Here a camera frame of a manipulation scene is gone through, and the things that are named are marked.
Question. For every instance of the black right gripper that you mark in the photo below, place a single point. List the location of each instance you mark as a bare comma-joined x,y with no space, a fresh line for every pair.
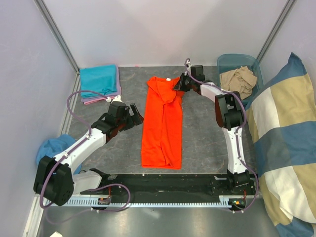
179,85

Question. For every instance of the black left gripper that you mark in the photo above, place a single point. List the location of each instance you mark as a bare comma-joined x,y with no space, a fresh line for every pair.
137,119

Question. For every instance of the orange t-shirt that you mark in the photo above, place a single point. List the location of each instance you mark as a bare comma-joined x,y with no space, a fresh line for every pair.
162,130

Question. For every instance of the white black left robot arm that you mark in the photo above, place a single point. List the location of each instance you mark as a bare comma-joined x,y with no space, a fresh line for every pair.
56,179

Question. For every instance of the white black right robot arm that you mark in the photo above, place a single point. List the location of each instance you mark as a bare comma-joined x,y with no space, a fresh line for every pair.
230,116

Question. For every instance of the folded purple t-shirt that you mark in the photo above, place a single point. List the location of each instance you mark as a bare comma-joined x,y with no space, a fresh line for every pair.
118,84

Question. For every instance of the teal plastic bin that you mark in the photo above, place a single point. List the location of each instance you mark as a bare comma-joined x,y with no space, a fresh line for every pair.
227,62

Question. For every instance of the folded turquoise t-shirt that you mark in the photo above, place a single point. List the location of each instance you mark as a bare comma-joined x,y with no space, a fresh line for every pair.
98,80

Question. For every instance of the folded pink t-shirt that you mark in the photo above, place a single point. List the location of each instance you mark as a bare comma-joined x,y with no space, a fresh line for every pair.
94,99

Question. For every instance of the crumpled beige t-shirt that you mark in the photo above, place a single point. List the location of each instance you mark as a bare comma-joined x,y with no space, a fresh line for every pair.
241,80

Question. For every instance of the crumpled blue cloth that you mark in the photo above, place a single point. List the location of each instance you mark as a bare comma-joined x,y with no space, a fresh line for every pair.
54,146

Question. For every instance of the blue beige checkered pillow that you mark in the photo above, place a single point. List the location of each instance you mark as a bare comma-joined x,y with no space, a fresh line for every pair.
282,123

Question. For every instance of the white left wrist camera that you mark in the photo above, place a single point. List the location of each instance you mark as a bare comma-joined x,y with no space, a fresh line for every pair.
115,100

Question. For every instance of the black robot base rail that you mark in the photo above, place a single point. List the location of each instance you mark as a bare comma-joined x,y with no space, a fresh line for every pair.
170,187

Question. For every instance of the grey slotted cable duct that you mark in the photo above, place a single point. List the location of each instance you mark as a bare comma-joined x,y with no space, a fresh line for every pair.
89,201

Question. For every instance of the right aluminium frame post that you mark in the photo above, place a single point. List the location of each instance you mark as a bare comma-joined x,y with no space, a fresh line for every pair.
275,29

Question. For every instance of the aluminium frame post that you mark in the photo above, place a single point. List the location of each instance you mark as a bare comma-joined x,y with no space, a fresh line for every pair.
275,29
57,34

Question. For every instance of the left aluminium frame post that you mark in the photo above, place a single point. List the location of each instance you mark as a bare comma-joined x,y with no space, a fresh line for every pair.
57,34

